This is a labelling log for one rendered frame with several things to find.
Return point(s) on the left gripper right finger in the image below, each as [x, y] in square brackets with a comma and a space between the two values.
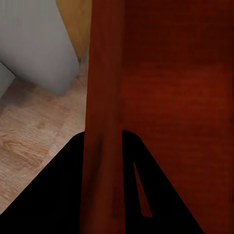
[170, 214]

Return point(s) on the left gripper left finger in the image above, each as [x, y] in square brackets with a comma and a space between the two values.
[50, 204]

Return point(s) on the storage box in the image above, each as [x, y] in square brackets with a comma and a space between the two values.
[163, 70]

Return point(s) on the door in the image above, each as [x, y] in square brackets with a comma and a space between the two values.
[76, 16]

